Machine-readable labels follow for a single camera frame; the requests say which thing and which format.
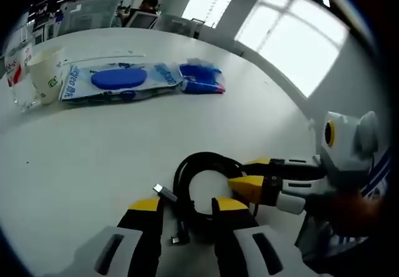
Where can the white tabletop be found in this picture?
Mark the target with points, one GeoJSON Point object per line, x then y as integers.
{"type": "Point", "coordinates": [109, 139]}

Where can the person's right hand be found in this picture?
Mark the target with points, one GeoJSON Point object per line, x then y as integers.
{"type": "Point", "coordinates": [346, 210]}

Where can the cream paper cup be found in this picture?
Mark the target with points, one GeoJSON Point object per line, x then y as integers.
{"type": "Point", "coordinates": [46, 74]}

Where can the blue pink snack packet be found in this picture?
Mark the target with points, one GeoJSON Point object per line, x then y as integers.
{"type": "Point", "coordinates": [202, 77]}

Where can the wet wipes pack blue lid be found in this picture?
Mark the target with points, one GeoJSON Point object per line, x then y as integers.
{"type": "Point", "coordinates": [118, 80]}

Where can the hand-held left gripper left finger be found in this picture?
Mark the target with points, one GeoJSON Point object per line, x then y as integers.
{"type": "Point", "coordinates": [140, 242]}

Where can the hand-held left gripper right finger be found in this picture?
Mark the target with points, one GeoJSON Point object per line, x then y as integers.
{"type": "Point", "coordinates": [243, 245]}

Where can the clear plastic water bottle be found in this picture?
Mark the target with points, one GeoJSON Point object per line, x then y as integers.
{"type": "Point", "coordinates": [20, 80]}

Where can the large window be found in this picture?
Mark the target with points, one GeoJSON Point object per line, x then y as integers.
{"type": "Point", "coordinates": [293, 43]}

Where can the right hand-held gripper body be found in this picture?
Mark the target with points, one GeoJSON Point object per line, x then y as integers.
{"type": "Point", "coordinates": [346, 149]}

